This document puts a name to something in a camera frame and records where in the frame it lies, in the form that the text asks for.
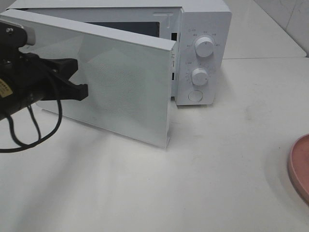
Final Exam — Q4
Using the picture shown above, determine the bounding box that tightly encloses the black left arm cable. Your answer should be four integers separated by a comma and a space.
0, 54, 64, 153

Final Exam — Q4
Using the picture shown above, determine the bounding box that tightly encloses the pink round plate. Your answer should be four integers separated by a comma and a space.
287, 134, 309, 205

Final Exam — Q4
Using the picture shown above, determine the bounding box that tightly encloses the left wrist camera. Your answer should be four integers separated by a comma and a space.
0, 19, 36, 48

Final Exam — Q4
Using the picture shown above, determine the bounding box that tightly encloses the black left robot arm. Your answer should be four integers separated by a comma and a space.
0, 45, 88, 119

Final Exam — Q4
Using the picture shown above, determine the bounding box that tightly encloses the white upper microwave knob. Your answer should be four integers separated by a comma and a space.
194, 35, 214, 58

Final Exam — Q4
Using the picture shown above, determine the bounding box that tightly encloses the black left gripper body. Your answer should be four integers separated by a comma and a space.
0, 45, 56, 106

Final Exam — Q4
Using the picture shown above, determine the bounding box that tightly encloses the white microwave door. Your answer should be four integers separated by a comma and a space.
0, 9, 175, 148

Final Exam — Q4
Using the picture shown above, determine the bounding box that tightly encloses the white timer knob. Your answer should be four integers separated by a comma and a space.
191, 68, 209, 86

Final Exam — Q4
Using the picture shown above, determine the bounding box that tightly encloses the white round door button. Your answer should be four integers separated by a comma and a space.
188, 90, 203, 102

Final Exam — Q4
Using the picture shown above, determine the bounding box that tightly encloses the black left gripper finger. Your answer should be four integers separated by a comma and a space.
36, 56, 78, 82
43, 82, 88, 101

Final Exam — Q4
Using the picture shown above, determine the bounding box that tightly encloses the white microwave oven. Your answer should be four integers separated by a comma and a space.
3, 0, 232, 105

